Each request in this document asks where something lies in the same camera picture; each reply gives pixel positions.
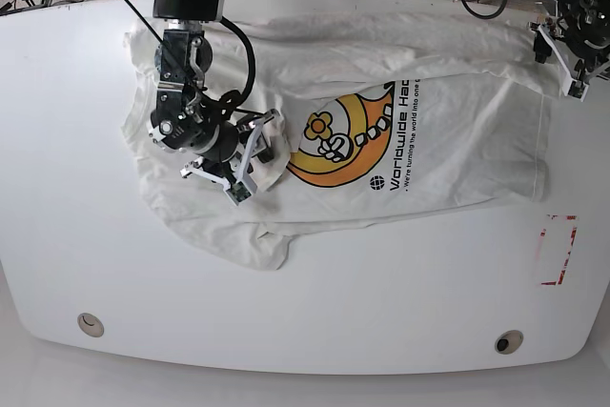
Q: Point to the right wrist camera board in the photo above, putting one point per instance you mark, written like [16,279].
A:
[238,192]

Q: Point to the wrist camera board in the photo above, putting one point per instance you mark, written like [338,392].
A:
[238,192]
[578,90]

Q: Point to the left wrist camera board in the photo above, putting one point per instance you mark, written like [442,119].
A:
[578,90]

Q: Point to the table grommet hole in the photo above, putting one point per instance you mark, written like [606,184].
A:
[90,325]
[509,342]

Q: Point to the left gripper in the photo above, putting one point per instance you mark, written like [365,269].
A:
[578,38]

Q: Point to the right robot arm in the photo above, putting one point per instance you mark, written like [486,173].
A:
[203,11]

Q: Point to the right table grommet hole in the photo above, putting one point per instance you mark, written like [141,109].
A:
[509,342]

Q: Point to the white printed T-shirt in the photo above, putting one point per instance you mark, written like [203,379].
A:
[382,117]

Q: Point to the left table grommet hole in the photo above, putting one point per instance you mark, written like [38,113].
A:
[90,325]

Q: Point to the red tape rectangle marking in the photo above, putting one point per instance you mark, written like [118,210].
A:
[556,242]

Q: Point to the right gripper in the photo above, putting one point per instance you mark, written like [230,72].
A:
[185,118]

